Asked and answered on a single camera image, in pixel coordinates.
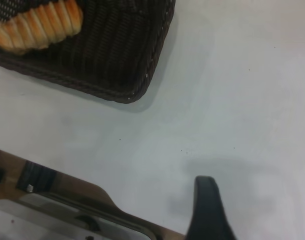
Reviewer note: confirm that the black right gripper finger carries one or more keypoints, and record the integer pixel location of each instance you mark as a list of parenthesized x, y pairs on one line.
[(207, 215)]

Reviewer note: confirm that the black wicker basket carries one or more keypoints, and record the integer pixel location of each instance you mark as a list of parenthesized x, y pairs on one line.
[(112, 50)]

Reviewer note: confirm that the striped golden bread roll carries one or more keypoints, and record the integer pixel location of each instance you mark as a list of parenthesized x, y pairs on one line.
[(37, 27)]

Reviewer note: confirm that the grey white plastic tray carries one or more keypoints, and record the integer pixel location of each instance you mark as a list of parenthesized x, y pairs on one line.
[(55, 220)]

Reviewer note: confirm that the black ribbed block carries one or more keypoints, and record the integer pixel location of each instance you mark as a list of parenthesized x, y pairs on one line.
[(36, 176)]

